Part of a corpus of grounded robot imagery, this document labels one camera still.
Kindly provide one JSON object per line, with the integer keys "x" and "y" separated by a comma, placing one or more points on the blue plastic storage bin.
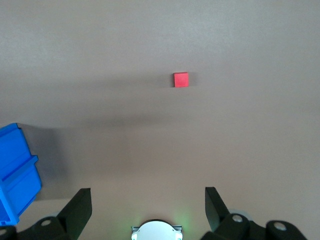
{"x": 17, "y": 175}

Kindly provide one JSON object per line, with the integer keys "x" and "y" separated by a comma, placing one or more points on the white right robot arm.
{"x": 156, "y": 231}

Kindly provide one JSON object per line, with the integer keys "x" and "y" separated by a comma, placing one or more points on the red cube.
{"x": 181, "y": 80}

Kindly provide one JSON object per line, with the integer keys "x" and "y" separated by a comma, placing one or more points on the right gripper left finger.
{"x": 72, "y": 217}

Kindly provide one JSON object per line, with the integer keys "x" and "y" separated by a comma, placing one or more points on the brown table mat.
{"x": 160, "y": 140}

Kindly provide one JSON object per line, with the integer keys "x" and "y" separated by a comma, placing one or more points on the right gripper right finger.
{"x": 222, "y": 220}

